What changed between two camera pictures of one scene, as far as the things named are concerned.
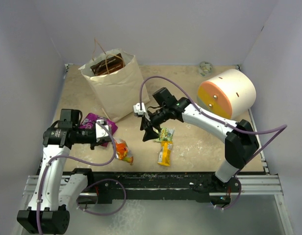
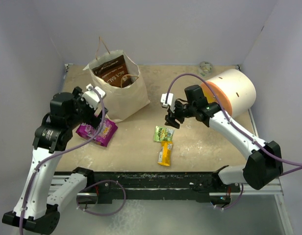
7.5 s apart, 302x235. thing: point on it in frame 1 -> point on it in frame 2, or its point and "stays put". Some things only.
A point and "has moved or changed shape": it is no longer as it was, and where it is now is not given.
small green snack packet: (166, 134) stays put
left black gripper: (98, 141) -> (92, 119)
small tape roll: (205, 69) stays put
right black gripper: (150, 133) -> (173, 123)
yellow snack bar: (164, 155) stays put
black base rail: (116, 187) stays put
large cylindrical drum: (231, 94) stays put
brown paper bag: (118, 93) has moved or changed shape
